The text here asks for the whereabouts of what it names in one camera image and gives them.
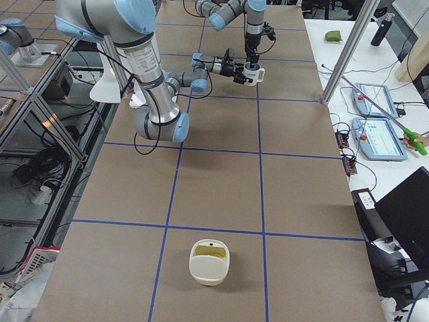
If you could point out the lower orange connector block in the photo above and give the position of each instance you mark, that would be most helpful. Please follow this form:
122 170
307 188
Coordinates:
349 164

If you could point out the white plastic mug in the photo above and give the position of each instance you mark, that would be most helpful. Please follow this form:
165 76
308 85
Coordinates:
253 73

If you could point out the black water bottle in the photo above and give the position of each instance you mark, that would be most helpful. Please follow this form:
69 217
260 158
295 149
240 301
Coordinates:
382 30

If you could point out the person hand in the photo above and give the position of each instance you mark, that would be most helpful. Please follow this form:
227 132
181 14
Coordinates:
421 139

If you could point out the lower teach pendant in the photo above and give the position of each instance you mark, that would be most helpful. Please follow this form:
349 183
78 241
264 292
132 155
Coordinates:
377 139

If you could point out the aluminium frame post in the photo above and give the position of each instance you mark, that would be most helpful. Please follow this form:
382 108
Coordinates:
353 40

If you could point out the green lemon slice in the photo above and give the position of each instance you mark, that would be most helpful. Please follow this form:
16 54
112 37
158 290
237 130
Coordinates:
218 252

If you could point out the black laptop monitor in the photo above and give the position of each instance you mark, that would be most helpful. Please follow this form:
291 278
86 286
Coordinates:
404 210

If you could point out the cream plastic basket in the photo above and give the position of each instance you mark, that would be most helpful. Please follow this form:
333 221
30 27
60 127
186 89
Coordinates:
209 270

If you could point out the green cloth pad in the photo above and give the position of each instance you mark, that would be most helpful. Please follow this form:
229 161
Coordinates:
333 36

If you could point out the green handled reacher stick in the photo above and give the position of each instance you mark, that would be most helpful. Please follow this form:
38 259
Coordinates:
413 136

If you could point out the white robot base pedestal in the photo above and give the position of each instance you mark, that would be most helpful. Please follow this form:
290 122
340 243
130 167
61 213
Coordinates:
106 89

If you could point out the orange connector block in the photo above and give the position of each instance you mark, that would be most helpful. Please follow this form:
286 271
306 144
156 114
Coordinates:
349 164
342 139

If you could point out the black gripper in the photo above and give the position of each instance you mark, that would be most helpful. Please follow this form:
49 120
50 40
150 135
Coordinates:
228 70
251 42

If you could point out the teach pendant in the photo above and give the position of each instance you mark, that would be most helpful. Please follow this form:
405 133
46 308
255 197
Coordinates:
377 93
377 139

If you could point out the black power adapter box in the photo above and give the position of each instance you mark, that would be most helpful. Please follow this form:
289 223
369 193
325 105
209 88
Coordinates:
60 85

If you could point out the upper teach pendant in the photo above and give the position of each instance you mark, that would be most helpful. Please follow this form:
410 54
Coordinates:
377 93

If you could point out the upper orange connector block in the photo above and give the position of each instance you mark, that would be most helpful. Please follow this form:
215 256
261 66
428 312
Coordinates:
342 139

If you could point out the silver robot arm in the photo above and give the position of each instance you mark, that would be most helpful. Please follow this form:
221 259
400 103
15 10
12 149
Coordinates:
222 13
131 26

